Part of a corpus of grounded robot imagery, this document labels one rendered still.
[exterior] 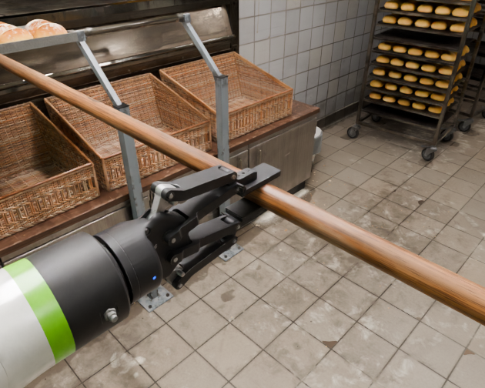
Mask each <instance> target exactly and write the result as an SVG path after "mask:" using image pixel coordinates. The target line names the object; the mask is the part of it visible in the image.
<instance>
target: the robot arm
mask: <svg viewBox="0 0 485 388"><path fill-rule="evenodd" d="M280 175H281V170H279V169H277V168H275V167H273V166H270V165H268V164H266V163H262V164H260V165H258V166H256V167H254V168H252V169H250V168H245V169H243V170H241V171H239V172H235V171H233V170H231V169H229V168H227V167H225V166H223V165H217V166H213V167H211V168H209V169H205V170H202V171H200V172H196V173H193V174H192V175H189V176H185V177H182V178H180V179H176V180H174V181H171V182H160V181H155V182H154V183H153V184H152V185H151V191H152V192H154V193H155V197H154V200H153V203H152V208H149V209H147V210H146V211H145V212H144V213H143V214H142V215H141V216H140V217H139V218H138V219H134V220H130V221H124V222H120V223H118V224H116V225H114V226H112V227H110V228H108V229H106V230H103V231H101V232H99V233H97V234H95V235H94V236H92V235H90V234H88V233H87V232H78V233H76V234H75V235H72V236H70V237H68V238H66V239H63V240H61V241H59V242H57V243H55V244H53V245H51V246H48V247H46V248H44V249H42V250H40V251H38V252H36V253H33V254H31V255H30V256H26V257H25V258H23V259H20V260H19V261H17V262H14V263H12V264H10V265H8V266H6V267H4V268H1V269H0V388H24V387H25V386H27V385H28V384H29V383H30V382H32V381H33V380H34V379H35V378H37V377H38V376H40V375H41V374H42V373H44V372H45V371H46V370H48V369H49V368H51V367H52V366H54V365H55V364H56V363H58V362H60V361H61V360H63V359H64V358H66V357H67V356H69V355H71V354H72V353H74V352H75V351H76V350H78V349H80V348H82V347H83V346H84V345H86V344H87V343H89V342H91V341H92V340H94V339H95V338H96V337H98V336H100V335H102V334H103V333H104V332H106V331H107V330H109V329H111V328H112V327H114V326H115V325H117V324H118V323H120V322H122V321H123V320H124V319H126V318H127V317H128V316H129V313H130V309H131V304H133V303H134V302H136V301H137V300H139V299H141V298H142V297H144V296H145V295H147V294H148V293H150V292H152V291H153V290H154V289H156V288H158V287H159V286H160V284H161V282H162V280H163V279H164V280H165V281H166V282H168V283H169V284H170V285H171V286H173V287H174V288H175V289H181V288H182V287H183V286H184V285H185V284H186V282H187V281H188V280H189V279H190V278H191V276H193V275H194V274H195V273H197V272H198V271H200V270H201V269H202V268H203V267H204V266H206V265H207V264H209V263H210V262H212V261H213V260H214V259H215V258H217V257H218V256H220V255H221V254H222V253H224V252H225V251H226V250H227V249H229V248H230V247H231V246H233V245H234V244H236V242H237V239H238V238H237V236H236V231H238V230H239V229H240V227H241V225H242V224H244V223H246V222H248V221H250V220H251V219H253V218H254V217H255V216H256V214H257V213H259V212H261V211H263V210H264V208H263V207H262V206H259V205H257V204H255V203H254V202H251V201H250V200H248V199H246V198H242V199H240V200H239V201H237V202H234V203H233V204H231V205H230V206H227V207H226V213H227V214H229V216H228V215H226V214H225V213H224V212H221V213H222V214H220V217H217V218H215V219H212V220H209V221H208V222H204V223H202V224H200V225H199V220H200V219H202V218H203V217H204V216H206V215H208V214H209V213H210V212H211V211H213V210H214V209H216V208H217V207H219V206H220V205H222V204H223V203H224V202H225V201H227V200H228V199H230V198H231V197H232V196H234V195H235V194H237V195H239V196H242V197H243V196H246V195H248V194H249V193H251V192H253V191H254V190H256V189H258V188H259V187H261V186H264V185H265V184H267V183H268V182H271V181H272V180H274V179H276V178H277V177H279V176H280ZM187 199H188V200H187ZM185 200H187V201H186V202H184V203H183V204H178V202H181V201H185ZM171 205H173V207H171V208H170V209H168V210H166V208H167V207H168V206H171ZM220 239H223V240H225V241H223V242H222V241H221V240H220Z"/></svg>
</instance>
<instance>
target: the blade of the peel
mask: <svg viewBox="0 0 485 388"><path fill-rule="evenodd" d="M78 41H79V40H78V36H77V32H72V31H67V33H65V34H60V35H50V36H46V37H41V38H31V39H26V40H21V41H16V42H7V43H2V44H0V54H2V55H3V54H8V53H13V52H20V51H25V50H30V49H38V48H43V47H48V46H53V45H61V44H65V43H70V42H78Z"/></svg>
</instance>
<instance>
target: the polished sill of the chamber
mask: <svg viewBox="0 0 485 388"><path fill-rule="evenodd" d="M209 1H215V0H135V1H128V2H116V3H109V4H103V5H90V6H84V7H78V8H65V9H59V10H51V11H45V12H33V13H26V14H20V15H8V16H1V17H0V22H4V23H6V24H9V25H14V26H15V27H18V26H23V25H27V24H28V23H29V22H30V21H32V20H35V19H42V20H46V21H48V22H51V23H56V22H67V21H72V20H78V19H84V18H94V17H99V16H106V15H116V14H122V13H127V12H137V11H143V10H150V9H155V8H165V7H171V6H177V5H188V4H193V3H199V2H209Z"/></svg>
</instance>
